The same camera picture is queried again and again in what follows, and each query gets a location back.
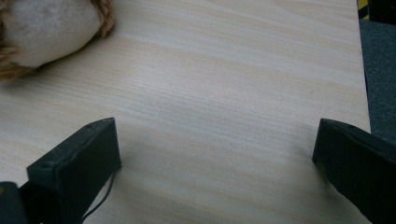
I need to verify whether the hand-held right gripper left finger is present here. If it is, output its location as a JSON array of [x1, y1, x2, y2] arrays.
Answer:
[[18, 117, 122, 224]]

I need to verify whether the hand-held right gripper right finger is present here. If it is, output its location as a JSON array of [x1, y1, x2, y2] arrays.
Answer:
[[312, 118, 396, 224]]

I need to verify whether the brown teddy bear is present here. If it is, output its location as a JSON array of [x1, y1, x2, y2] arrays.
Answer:
[[0, 0, 116, 80]]

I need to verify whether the thin black cord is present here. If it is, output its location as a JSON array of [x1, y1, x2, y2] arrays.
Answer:
[[81, 169, 120, 222]]

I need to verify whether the black base plate striped edge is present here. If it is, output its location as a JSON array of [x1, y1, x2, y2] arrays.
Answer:
[[357, 0, 396, 26]]

